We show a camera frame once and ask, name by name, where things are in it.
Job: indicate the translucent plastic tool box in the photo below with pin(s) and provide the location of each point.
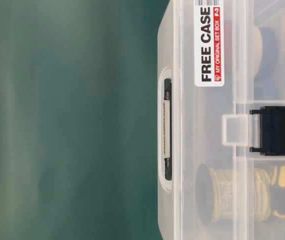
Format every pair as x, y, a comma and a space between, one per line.
213, 125

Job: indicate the black box latch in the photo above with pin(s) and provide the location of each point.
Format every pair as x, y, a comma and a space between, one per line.
271, 131

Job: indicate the black and white screwdriver bit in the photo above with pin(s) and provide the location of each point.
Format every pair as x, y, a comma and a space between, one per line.
167, 129

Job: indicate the white Free Case label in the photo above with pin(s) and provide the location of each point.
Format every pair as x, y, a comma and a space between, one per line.
209, 56

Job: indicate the black spool of gold wire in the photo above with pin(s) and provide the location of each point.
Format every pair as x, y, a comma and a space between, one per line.
214, 194

